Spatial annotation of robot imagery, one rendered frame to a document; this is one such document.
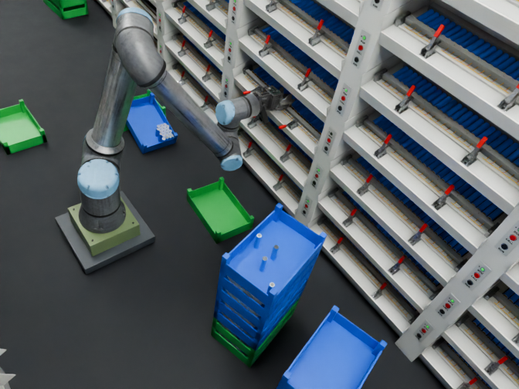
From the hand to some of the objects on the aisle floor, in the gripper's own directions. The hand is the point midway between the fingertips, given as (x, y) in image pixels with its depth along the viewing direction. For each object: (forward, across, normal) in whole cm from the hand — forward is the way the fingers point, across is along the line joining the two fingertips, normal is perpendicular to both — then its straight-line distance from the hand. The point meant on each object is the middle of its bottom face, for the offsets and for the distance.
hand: (289, 99), depth 195 cm
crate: (-32, -5, +56) cm, 65 cm away
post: (+4, -104, +54) cm, 117 cm away
